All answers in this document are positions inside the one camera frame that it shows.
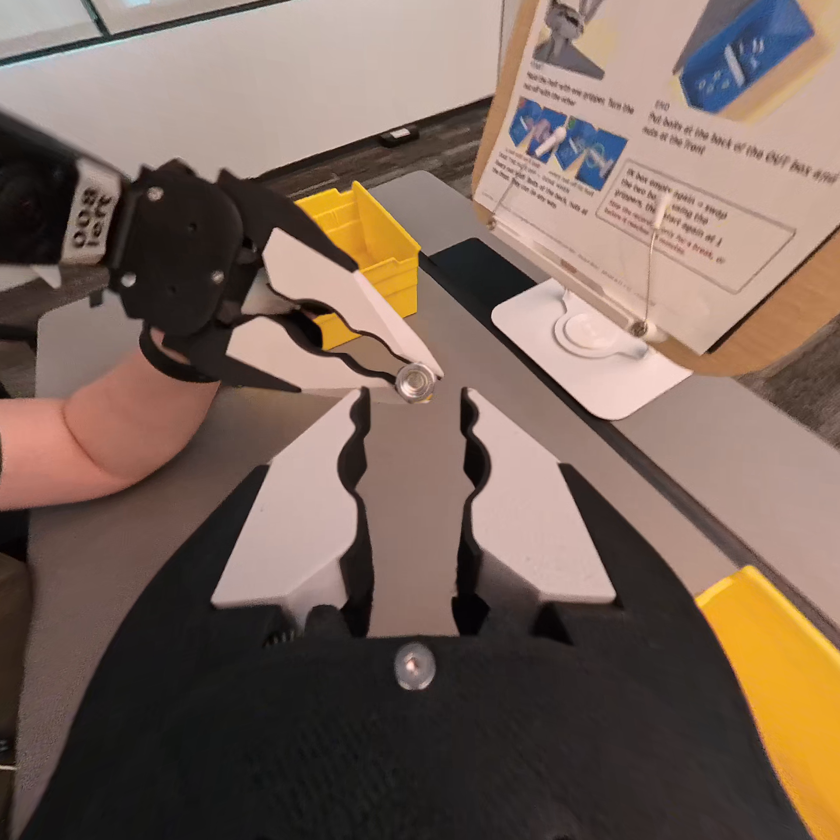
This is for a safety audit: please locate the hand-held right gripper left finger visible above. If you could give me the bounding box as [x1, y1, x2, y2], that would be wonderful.
[210, 387, 375, 637]

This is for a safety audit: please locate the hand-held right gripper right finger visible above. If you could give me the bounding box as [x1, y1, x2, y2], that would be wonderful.
[453, 387, 618, 637]

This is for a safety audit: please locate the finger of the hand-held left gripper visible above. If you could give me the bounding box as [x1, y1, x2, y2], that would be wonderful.
[226, 308, 403, 400]
[261, 226, 446, 388]

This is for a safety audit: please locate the yellow plastic bin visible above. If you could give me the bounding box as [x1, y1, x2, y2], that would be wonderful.
[294, 180, 421, 350]
[694, 566, 840, 840]

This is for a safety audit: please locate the steel hex bolt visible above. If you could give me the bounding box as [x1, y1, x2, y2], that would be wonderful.
[394, 361, 439, 404]

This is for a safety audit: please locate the person's left forearm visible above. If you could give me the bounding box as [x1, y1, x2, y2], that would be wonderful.
[0, 348, 222, 513]

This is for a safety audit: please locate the black flat mat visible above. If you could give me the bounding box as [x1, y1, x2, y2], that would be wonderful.
[427, 238, 536, 309]

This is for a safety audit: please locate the white stand base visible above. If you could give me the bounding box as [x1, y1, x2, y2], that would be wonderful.
[491, 279, 694, 421]

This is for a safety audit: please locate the instruction sheet on stand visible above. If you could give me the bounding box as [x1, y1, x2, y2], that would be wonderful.
[471, 0, 840, 378]

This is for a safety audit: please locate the white framed window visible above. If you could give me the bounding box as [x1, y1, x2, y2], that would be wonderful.
[0, 0, 296, 67]

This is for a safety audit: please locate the metal holding wire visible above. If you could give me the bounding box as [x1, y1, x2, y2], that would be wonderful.
[489, 176, 521, 229]
[630, 192, 673, 339]

